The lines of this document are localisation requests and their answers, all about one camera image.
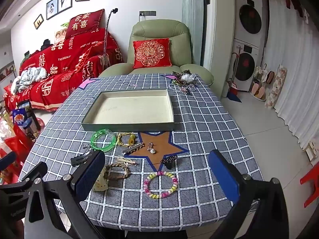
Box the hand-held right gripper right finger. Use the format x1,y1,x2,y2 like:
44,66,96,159
208,150,292,239

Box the slipper rack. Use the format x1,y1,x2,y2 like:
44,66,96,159
250,64,276,102

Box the yellow cord bracelet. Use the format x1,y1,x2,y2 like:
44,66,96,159
117,132,138,147

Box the blue snack box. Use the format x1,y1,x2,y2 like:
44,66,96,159
12,102,41,140

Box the black hair claw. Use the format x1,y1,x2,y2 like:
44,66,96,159
161,156,178,165

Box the broom with dustpan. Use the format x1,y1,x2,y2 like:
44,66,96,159
226,47,243,103

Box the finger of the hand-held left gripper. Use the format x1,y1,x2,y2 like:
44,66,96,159
0,152,17,171
19,162,48,183

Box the beige bow hair clip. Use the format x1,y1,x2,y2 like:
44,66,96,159
116,156,137,166

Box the pile of mixed hair accessories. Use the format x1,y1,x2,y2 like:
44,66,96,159
169,70,200,95

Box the white curtain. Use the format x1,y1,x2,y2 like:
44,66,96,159
264,0,319,155

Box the silver rhinestone hair clip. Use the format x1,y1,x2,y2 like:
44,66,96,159
122,143,145,156

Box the small dark picture frame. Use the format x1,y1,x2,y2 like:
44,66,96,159
33,14,44,30

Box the cream polka dot scrunchie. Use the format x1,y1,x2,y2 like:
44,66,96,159
93,167,109,192

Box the grey checked tablecloth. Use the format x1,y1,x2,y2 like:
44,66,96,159
19,73,265,232

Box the red gift bags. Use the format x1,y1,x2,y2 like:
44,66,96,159
0,119,34,187

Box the framed portrait photo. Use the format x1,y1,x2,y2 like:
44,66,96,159
46,0,59,20
58,0,73,14

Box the cartoon print cushion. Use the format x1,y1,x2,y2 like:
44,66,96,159
54,22,69,45

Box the shallow grey cardboard box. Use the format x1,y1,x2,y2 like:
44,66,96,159
81,88,175,132

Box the red embroidered cushion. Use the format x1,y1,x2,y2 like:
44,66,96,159
133,38,172,70

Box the green leather armchair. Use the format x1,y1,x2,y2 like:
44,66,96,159
98,19,214,86

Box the brown star mat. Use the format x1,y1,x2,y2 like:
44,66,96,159
125,131,189,172

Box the patterned standing board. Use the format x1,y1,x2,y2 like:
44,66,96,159
265,65,287,109

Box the gooseneck phone stand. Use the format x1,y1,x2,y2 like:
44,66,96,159
102,8,118,68

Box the white washing machine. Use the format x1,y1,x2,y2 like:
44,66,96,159
231,40,260,93

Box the green translucent bangle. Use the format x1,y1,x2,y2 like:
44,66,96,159
91,129,117,152

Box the braided rope bracelet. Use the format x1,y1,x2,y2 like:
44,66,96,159
106,163,131,182

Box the red plastic stool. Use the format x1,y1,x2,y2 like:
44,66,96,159
300,166,319,209

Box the red printed pillow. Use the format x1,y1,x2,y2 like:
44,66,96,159
65,9,105,39

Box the red printed sofa blanket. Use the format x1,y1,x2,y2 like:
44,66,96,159
4,27,124,113

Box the red hanging garland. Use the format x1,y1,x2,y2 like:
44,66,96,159
282,0,310,25

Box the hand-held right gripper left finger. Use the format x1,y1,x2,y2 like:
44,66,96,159
25,151,105,239

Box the pale blue ribbed panel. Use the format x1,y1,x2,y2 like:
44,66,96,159
181,0,208,66

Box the black scalloped snap clip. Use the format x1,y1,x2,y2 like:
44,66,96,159
71,151,94,166

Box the pastel beaded bracelet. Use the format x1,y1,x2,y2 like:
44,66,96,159
143,171,178,200

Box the white stacked dryer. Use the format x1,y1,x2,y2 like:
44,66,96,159
234,0,264,48

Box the pile of pale clothes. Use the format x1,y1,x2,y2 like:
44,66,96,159
11,67,48,95

